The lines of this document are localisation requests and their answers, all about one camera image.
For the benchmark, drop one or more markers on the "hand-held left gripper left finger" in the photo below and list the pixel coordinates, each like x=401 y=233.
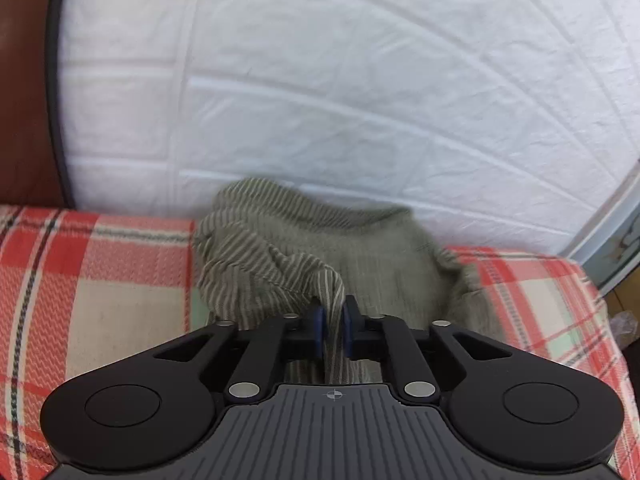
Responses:
x=319 y=332

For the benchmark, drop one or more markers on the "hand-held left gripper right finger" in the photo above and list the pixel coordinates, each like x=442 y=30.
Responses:
x=348 y=332

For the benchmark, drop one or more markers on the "olive patterned garment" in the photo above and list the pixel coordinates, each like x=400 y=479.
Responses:
x=300 y=240

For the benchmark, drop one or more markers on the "red plaid bed sheet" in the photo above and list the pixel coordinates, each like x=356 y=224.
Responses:
x=100 y=285

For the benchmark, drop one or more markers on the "clear plastic bag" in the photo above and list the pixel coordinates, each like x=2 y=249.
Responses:
x=626 y=327

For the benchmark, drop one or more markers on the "pale green door with drawing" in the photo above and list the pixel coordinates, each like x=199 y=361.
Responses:
x=622 y=247

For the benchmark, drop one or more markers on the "brown wooden headboard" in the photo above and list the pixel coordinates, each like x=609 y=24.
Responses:
x=25 y=85

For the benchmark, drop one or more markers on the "white door frame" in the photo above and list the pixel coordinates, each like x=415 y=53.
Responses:
x=600 y=215

